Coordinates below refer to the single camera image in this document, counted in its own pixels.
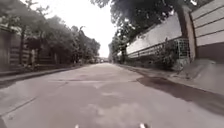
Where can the grey concrete road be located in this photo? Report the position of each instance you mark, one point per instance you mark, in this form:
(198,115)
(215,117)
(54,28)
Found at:
(110,100)

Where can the bush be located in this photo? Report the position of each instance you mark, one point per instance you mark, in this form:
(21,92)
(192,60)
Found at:
(166,55)

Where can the large leafy trees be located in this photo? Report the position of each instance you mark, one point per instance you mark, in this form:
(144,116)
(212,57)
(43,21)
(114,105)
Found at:
(140,16)

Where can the row of trees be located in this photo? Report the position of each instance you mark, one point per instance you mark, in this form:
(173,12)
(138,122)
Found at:
(58,40)

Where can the robot's own part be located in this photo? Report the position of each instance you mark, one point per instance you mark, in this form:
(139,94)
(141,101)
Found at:
(142,125)

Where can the grey concrete kerb strip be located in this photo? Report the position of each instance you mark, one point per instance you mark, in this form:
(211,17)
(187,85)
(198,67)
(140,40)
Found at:
(30,74)

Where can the pale concrete sidewalk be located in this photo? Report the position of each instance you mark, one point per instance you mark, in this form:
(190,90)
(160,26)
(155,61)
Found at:
(203,77)

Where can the dark fence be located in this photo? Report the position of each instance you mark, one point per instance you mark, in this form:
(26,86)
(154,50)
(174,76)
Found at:
(10,50)

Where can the pale long wall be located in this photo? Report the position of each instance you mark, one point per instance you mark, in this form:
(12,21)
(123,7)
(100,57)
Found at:
(156,35)

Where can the grey slatted wall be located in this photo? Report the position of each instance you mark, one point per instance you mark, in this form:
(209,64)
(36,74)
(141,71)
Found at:
(209,24)

